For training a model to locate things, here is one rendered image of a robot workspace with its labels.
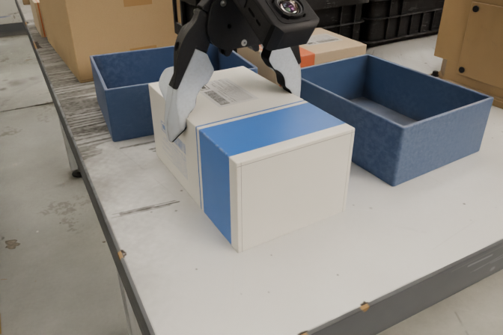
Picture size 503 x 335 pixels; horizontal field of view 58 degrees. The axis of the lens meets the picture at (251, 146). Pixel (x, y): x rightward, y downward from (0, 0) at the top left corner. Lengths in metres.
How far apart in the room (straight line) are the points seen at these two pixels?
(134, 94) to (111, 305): 0.87
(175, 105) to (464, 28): 0.50
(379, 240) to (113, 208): 0.25
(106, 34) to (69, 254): 0.91
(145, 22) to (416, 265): 0.59
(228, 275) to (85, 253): 1.18
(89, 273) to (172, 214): 1.03
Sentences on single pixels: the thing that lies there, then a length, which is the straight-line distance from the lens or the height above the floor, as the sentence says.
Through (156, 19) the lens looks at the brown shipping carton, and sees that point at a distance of 0.82.
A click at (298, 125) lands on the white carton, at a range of 0.40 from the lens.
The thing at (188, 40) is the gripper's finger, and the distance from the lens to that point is 0.40.
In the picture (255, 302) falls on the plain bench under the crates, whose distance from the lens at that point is 0.36.
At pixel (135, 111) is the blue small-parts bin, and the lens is 0.58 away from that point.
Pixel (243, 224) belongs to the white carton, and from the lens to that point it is 0.38.
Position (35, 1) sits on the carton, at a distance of 1.13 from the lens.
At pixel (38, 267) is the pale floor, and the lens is 1.54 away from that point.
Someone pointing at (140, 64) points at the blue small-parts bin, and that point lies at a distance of 0.72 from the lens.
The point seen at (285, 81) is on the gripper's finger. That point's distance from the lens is 0.46.
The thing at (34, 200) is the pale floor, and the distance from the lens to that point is 1.85.
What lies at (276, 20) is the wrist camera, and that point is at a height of 0.89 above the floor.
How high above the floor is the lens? 0.97
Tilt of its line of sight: 29 degrees down
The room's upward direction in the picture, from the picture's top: straight up
